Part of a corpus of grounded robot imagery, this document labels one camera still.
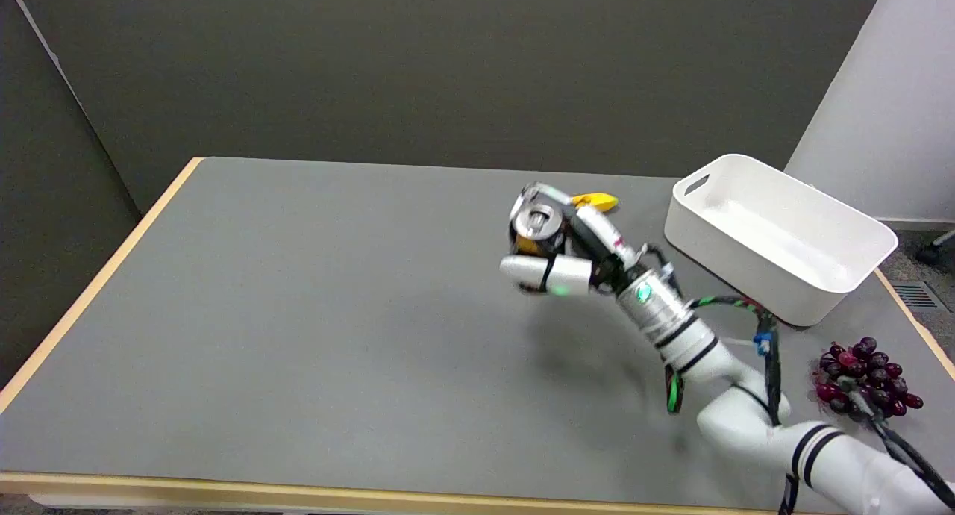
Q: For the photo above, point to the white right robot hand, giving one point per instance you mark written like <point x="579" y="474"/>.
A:
<point x="568" y="272"/>

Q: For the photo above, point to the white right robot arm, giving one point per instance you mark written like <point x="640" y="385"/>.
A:
<point x="753" y="418"/>

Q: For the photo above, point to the white plastic box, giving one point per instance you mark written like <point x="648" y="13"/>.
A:
<point x="776" y="235"/>

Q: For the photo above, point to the yellow banana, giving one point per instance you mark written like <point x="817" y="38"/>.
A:
<point x="597" y="201"/>

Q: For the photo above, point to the purple grape bunch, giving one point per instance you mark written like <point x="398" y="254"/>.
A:
<point x="865" y="381"/>

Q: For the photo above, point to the floor vent grille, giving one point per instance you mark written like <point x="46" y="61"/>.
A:
<point x="916" y="296"/>

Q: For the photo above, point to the office chair wheel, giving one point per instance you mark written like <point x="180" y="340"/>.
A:
<point x="930" y="253"/>

